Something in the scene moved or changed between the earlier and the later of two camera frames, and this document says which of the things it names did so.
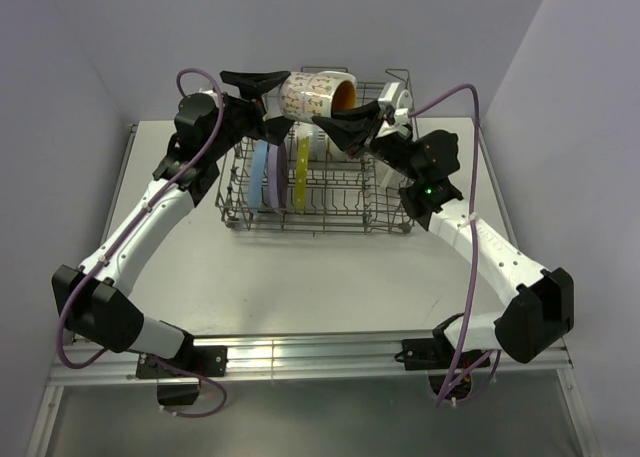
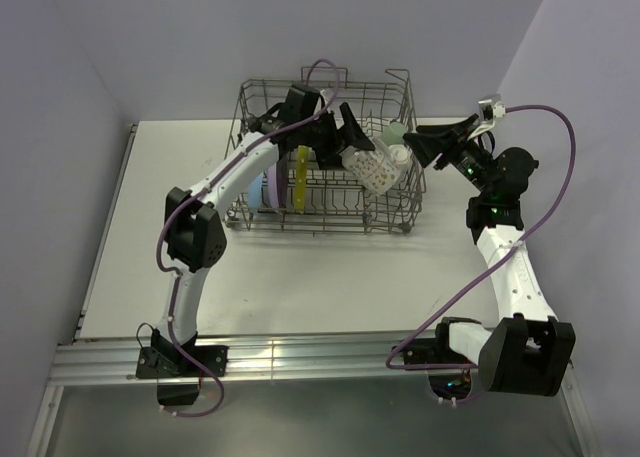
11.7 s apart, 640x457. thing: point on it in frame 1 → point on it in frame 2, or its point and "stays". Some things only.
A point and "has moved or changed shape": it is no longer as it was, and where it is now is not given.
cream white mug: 389,181 has moved or changed shape
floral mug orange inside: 311,94 → 376,170
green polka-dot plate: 302,175 stays
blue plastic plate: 256,174 stays
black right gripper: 357,126 → 438,138
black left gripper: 273,131 → 348,135
